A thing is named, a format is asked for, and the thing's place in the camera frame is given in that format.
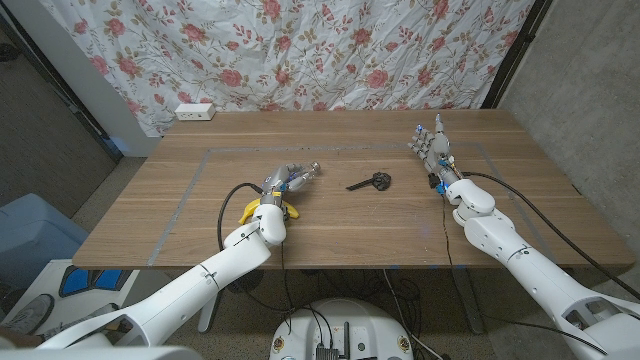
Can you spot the white power strip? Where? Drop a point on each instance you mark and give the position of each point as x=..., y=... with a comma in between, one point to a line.
x=195, y=112

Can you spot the small black floor fan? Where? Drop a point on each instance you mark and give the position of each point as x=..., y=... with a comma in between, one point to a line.
x=247, y=282

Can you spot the metal table leg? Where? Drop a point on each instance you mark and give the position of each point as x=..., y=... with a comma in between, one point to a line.
x=207, y=320
x=470, y=305

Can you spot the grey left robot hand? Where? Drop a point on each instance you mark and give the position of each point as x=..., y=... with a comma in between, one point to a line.
x=280, y=182

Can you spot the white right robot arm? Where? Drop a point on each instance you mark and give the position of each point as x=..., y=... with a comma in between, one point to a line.
x=525, y=265

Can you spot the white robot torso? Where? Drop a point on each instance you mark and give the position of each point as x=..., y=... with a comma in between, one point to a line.
x=100, y=354

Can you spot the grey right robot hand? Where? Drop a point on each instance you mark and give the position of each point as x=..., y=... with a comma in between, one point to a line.
x=437, y=150

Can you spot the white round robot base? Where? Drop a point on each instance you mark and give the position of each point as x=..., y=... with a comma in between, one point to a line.
x=350, y=320

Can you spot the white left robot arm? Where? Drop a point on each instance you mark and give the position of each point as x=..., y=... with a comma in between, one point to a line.
x=200, y=285

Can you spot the blue plastic bin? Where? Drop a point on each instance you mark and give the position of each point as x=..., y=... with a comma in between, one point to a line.
x=30, y=235

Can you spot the small black key-shaped tool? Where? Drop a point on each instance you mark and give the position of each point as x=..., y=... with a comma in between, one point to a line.
x=380, y=181

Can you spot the black backdrop stand pole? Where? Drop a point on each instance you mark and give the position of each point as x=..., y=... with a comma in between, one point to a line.
x=515, y=55

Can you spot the yellow toy banana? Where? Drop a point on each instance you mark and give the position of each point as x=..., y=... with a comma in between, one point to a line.
x=247, y=209

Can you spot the floral rose print backdrop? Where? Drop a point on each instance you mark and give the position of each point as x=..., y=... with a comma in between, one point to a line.
x=300, y=50

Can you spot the glass salt shaker silver cap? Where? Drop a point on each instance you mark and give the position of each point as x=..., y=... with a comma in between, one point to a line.
x=314, y=168

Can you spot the black door frame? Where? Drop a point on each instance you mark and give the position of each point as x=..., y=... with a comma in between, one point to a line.
x=75, y=110

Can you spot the white board with blue shapes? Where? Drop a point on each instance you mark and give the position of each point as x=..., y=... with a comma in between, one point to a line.
x=50, y=280

